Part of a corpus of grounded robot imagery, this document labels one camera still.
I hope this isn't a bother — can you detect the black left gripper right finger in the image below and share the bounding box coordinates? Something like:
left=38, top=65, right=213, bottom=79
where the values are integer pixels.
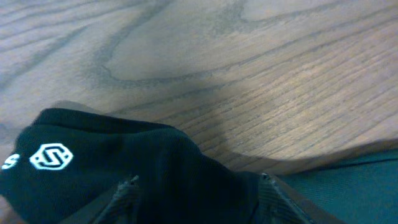
left=258, top=173, right=344, bottom=224

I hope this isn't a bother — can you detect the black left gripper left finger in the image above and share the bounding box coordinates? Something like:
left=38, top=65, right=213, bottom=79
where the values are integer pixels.
left=92, top=175, right=140, bottom=224

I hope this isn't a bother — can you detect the plain black t-shirt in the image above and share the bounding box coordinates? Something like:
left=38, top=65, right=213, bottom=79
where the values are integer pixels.
left=1, top=108, right=397, bottom=223

